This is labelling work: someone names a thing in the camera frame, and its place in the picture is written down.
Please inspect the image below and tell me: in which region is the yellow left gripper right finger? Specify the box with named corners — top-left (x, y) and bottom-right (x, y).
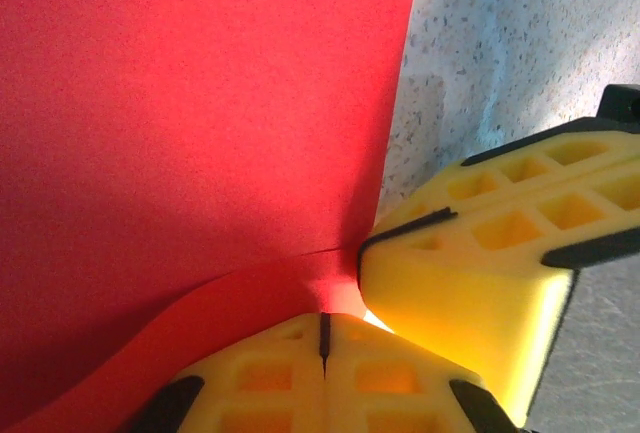
top-left (322, 311), bottom-right (524, 433)

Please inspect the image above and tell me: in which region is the red paper sheet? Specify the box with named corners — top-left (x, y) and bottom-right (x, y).
top-left (0, 0), bottom-right (421, 433)

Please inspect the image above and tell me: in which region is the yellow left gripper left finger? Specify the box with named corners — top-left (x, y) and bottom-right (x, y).
top-left (119, 312), bottom-right (329, 433)

